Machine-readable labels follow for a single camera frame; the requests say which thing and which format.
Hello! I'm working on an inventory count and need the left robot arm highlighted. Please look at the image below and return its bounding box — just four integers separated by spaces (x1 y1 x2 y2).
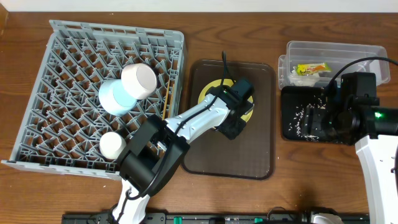
108 83 254 223

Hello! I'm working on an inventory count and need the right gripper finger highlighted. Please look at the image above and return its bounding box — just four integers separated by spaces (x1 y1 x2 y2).
300 107 315 134
301 98 326 109

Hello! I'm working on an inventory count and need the grey dishwasher rack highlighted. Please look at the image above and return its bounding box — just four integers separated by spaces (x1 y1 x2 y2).
4 20 186 180

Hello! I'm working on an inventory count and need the spilled rice pile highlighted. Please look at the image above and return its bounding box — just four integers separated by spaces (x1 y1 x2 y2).
285 103 320 142

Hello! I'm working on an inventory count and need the blue bowl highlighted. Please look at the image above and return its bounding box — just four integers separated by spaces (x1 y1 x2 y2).
98 79 137 116

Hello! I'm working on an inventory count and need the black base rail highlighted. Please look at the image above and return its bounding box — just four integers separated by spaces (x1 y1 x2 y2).
61 207 371 224

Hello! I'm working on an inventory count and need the white tissue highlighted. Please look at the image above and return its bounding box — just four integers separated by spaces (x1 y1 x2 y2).
289 70 320 87

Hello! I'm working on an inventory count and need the clear plastic bin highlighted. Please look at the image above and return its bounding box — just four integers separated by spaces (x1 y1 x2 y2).
278 40 387 89

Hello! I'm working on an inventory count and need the white paper cup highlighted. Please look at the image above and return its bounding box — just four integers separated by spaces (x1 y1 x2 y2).
99 132 126 160

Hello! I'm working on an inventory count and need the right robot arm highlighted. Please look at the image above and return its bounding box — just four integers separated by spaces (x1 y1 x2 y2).
300 98 397 223

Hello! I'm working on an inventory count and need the yellow plate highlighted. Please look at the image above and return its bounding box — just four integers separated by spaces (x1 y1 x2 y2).
198 78 253 122

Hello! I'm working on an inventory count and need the white bowl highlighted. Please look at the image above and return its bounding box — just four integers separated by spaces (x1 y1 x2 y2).
121 63 157 100

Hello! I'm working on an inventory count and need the yellow green snack wrapper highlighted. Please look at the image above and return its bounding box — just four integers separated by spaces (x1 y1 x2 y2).
295 62 331 76

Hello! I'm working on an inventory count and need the wooden chopstick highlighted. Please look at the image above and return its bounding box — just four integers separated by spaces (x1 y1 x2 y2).
162 80 171 120
167 90 174 118

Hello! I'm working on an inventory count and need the brown serving tray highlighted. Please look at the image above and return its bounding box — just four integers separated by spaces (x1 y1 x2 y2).
182 62 276 180

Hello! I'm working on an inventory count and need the black bin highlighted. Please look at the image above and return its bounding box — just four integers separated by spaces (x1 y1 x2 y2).
281 86 345 144

